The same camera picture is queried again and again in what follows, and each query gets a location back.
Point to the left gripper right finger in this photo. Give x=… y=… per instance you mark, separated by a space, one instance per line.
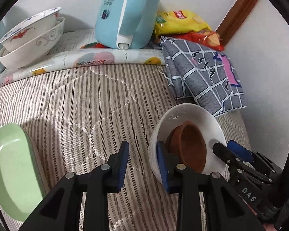
x=204 y=201

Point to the grey checked folded cloth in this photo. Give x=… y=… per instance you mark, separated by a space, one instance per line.
x=202 y=74

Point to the red chips bag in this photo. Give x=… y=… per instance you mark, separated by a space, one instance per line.
x=207 y=38

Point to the rolled fruit print tablecloth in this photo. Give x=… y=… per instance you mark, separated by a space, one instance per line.
x=83 y=58

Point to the light blue electric kettle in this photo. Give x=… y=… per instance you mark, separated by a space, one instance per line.
x=126 y=24

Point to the patterned bowl with red design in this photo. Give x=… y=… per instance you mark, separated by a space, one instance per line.
x=29 y=29

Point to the yellow chips bag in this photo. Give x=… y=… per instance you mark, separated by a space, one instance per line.
x=178 y=22

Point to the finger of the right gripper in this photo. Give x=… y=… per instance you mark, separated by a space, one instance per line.
x=234 y=163
x=240 y=151

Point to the large white bowl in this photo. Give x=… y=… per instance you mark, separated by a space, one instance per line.
x=34 y=49

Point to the brown small bowl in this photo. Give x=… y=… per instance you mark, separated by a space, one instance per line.
x=171 y=142
x=192 y=147

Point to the brown door frame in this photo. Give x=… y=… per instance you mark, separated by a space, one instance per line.
x=234 y=19

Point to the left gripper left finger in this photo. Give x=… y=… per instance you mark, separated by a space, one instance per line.
x=60 y=209

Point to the green square plate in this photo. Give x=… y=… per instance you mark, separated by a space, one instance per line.
x=23 y=184

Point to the white ceramic bowl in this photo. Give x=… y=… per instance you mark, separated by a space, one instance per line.
x=207 y=124

